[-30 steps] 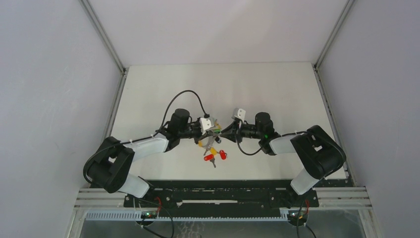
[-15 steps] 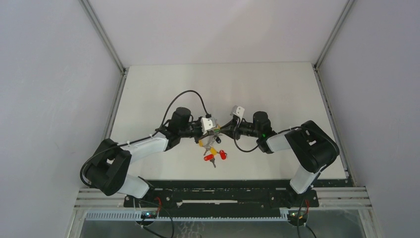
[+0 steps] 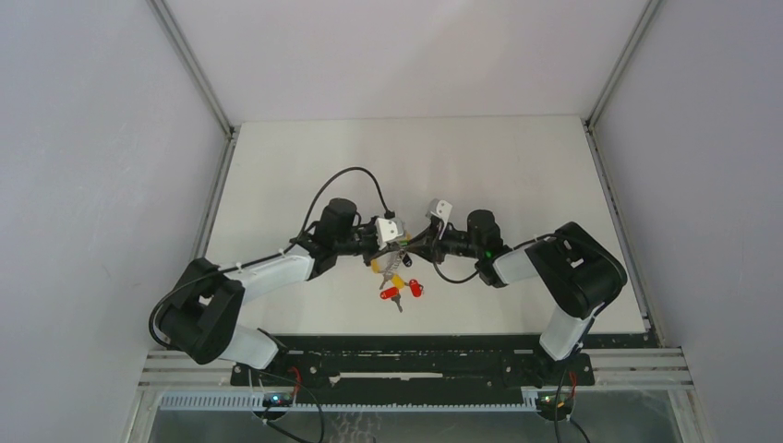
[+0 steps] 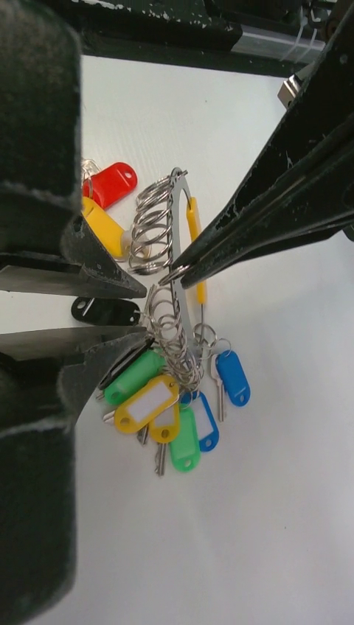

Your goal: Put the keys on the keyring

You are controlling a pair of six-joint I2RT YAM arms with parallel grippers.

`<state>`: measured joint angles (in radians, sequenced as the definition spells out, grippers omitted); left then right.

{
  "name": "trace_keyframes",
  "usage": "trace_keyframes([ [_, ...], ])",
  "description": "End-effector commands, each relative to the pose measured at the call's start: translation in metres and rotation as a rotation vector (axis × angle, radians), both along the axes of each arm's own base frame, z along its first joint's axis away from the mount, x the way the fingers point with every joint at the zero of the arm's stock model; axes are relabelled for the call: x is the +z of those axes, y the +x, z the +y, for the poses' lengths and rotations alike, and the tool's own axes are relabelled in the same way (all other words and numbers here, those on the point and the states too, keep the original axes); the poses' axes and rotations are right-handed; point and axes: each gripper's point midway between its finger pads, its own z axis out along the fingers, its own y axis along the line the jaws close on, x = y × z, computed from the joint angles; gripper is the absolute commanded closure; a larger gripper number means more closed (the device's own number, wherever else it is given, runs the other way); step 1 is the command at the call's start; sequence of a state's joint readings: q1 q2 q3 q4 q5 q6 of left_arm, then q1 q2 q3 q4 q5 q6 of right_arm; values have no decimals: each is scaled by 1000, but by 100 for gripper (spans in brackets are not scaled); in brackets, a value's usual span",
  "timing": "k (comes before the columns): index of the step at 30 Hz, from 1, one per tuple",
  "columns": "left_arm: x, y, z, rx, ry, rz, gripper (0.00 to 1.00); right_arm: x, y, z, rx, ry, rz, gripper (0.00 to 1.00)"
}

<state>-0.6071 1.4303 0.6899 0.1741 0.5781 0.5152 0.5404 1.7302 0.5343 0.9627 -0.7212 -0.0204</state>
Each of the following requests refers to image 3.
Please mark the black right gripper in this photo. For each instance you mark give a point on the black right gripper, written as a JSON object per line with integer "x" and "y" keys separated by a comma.
{"x": 430, "y": 242}

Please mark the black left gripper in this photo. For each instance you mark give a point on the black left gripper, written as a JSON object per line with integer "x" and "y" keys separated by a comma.
{"x": 375, "y": 252}

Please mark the large keyring with yellow handle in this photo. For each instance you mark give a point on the large keyring with yellow handle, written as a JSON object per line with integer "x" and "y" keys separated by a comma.
{"x": 387, "y": 264}

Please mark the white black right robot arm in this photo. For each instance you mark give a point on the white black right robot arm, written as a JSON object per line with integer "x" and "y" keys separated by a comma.
{"x": 580, "y": 274}

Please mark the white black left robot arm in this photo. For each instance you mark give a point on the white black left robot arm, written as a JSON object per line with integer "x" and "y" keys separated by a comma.
{"x": 200, "y": 315}

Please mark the red key tag right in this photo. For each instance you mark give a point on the red key tag right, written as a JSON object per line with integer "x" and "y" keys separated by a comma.
{"x": 416, "y": 289}

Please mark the red key tag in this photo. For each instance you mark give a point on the red key tag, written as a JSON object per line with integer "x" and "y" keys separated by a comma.
{"x": 392, "y": 294}
{"x": 416, "y": 289}

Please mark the yellow tag loose key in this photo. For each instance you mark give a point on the yellow tag loose key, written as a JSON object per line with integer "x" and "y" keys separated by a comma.
{"x": 393, "y": 279}

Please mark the red key tag left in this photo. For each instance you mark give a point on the red key tag left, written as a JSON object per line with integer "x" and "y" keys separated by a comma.
{"x": 392, "y": 294}

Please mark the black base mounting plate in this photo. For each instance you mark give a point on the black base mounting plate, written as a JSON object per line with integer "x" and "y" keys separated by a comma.
{"x": 416, "y": 368}

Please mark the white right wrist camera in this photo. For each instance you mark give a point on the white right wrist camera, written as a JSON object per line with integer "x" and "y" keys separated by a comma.
{"x": 439, "y": 210}

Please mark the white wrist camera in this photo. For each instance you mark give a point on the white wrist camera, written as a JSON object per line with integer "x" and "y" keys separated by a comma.
{"x": 389, "y": 231}
{"x": 439, "y": 210}

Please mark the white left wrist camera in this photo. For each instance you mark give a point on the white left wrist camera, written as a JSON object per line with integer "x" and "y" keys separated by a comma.
{"x": 389, "y": 231}

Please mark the white cable duct strip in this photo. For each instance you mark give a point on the white cable duct strip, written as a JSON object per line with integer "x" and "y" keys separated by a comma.
{"x": 214, "y": 401}

